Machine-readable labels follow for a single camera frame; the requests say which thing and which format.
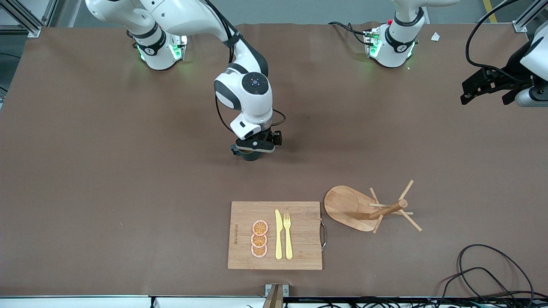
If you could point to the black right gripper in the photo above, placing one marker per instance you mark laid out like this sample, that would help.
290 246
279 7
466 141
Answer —
272 137

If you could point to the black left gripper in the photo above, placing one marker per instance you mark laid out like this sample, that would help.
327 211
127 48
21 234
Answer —
510 70

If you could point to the dark green ribbed cup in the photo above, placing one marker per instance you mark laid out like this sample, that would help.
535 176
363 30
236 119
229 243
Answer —
250 156

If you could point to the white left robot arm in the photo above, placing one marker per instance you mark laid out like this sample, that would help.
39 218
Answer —
396 47

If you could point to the white paper scrap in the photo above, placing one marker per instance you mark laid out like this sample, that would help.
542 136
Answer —
435 37

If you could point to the orange slice toy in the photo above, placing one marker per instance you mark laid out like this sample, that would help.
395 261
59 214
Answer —
258 252
258 241
260 226

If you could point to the yellow plastic knife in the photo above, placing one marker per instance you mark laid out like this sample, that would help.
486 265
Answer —
278 235

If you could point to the yellow plastic fork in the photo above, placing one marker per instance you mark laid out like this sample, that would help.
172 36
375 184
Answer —
288 239

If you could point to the wooden mug tree rack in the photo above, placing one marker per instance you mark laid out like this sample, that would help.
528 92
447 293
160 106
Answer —
342 207

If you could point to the bamboo cutting board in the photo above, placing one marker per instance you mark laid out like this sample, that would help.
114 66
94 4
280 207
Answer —
299 239

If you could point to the brown table cover mat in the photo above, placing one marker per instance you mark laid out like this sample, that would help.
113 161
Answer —
128 192

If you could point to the aluminium frame profile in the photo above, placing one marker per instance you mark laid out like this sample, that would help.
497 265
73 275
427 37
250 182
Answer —
32 29
519 26

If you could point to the metal bracket with post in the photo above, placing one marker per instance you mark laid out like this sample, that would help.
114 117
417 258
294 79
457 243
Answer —
276 295

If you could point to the white table frame rail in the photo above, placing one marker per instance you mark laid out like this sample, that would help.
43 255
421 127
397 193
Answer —
64 303

